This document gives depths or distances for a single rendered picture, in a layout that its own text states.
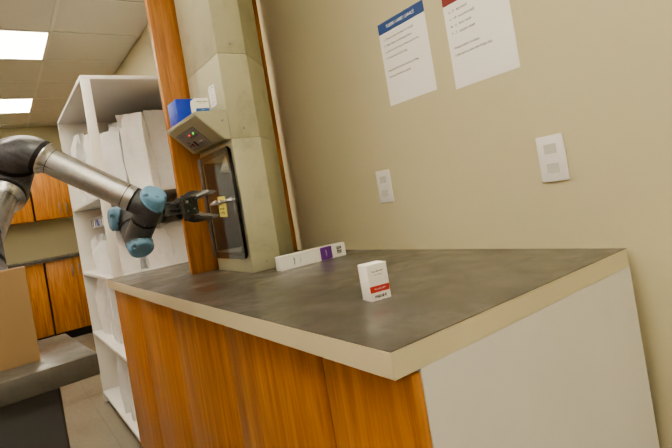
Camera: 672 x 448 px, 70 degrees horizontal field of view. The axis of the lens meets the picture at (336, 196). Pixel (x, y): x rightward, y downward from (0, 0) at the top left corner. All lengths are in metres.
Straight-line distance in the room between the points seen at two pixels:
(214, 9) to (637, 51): 1.29
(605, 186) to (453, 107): 0.48
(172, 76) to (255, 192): 0.65
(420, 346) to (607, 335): 0.52
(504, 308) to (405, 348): 0.23
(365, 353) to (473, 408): 0.19
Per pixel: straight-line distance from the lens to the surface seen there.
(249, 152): 1.73
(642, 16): 1.23
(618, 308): 1.19
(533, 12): 1.35
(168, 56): 2.13
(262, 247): 1.72
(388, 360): 0.69
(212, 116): 1.71
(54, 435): 1.14
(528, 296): 0.91
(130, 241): 1.55
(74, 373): 1.06
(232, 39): 1.83
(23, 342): 1.12
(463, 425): 0.81
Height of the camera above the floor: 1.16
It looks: level
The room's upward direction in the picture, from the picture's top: 10 degrees counter-clockwise
